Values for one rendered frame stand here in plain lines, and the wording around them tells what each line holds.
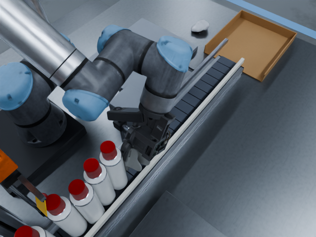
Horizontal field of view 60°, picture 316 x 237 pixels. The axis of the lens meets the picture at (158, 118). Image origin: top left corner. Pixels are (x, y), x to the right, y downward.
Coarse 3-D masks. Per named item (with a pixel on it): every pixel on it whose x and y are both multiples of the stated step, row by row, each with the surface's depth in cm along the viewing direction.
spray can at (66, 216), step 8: (48, 200) 53; (56, 200) 53; (64, 200) 56; (48, 208) 52; (56, 208) 52; (64, 208) 55; (72, 208) 57; (48, 216) 55; (56, 216) 55; (64, 216) 55; (72, 216) 58; (80, 216) 63; (56, 224) 58; (64, 224) 57; (72, 224) 60; (80, 224) 64; (72, 232) 64; (80, 232) 66
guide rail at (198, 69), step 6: (222, 42) 96; (216, 48) 94; (210, 54) 93; (204, 60) 91; (198, 66) 90; (192, 72) 88; (186, 78) 87; (192, 78) 88; (186, 84) 87; (180, 90) 85; (48, 222) 62
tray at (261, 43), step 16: (240, 16) 125; (256, 16) 120; (224, 32) 119; (240, 32) 119; (256, 32) 119; (272, 32) 119; (288, 32) 115; (208, 48) 113; (224, 48) 113; (240, 48) 113; (256, 48) 113; (272, 48) 113; (256, 64) 108; (272, 64) 103
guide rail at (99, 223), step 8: (240, 64) 98; (232, 72) 95; (224, 80) 92; (216, 88) 91; (208, 96) 89; (200, 104) 87; (192, 120) 85; (184, 128) 82; (176, 136) 80; (168, 144) 79; (152, 160) 76; (144, 168) 75; (144, 176) 75; (136, 184) 73; (128, 192) 71; (120, 200) 70; (112, 208) 69; (104, 216) 67; (96, 224) 66; (88, 232) 65
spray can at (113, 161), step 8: (104, 144) 59; (112, 144) 59; (104, 152) 58; (112, 152) 59; (120, 152) 63; (104, 160) 61; (112, 160) 61; (120, 160) 63; (112, 168) 63; (120, 168) 65; (112, 176) 66; (120, 176) 68; (112, 184) 71; (120, 184) 72
